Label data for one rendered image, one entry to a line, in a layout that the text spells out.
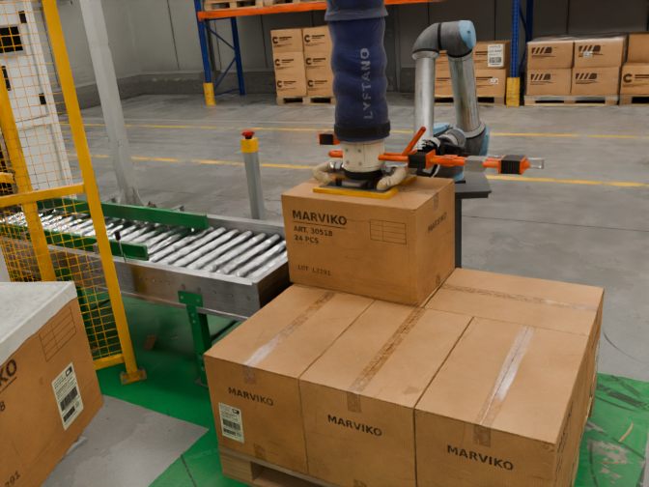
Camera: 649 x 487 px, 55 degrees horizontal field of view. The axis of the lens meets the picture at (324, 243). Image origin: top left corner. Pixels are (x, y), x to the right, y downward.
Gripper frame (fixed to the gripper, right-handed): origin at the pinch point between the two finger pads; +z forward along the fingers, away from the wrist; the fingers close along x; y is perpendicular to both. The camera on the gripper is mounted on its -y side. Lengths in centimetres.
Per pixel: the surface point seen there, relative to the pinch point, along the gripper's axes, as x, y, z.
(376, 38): 45.3, 19.4, 2.7
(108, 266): -46, 140, 45
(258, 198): -41, 119, -47
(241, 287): -50, 71, 36
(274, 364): -53, 28, 77
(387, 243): -27.8, 10.1, 21.2
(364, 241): -28.3, 20.1, 20.9
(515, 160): 2.1, -32.7, 4.5
